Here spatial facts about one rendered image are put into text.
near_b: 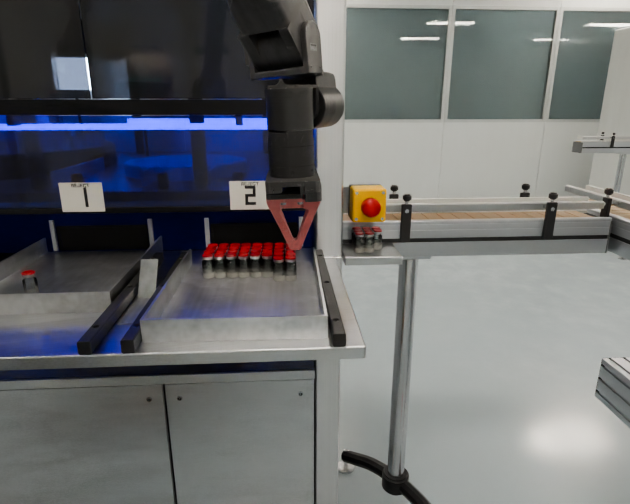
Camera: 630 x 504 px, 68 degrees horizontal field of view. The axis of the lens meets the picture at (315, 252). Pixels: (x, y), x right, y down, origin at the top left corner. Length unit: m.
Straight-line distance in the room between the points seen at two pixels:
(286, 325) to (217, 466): 0.70
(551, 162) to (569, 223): 5.17
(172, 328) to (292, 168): 0.28
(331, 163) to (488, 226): 0.44
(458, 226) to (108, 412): 0.94
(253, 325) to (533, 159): 5.84
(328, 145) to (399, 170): 4.82
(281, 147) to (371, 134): 5.11
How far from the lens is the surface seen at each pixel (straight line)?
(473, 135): 6.02
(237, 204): 1.00
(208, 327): 0.68
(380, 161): 5.73
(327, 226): 1.01
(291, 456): 1.29
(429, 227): 1.17
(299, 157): 0.58
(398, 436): 1.48
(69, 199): 1.08
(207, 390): 1.18
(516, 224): 1.25
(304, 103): 0.58
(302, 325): 0.67
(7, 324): 0.86
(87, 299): 0.84
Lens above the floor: 1.20
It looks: 17 degrees down
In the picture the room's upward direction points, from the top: straight up
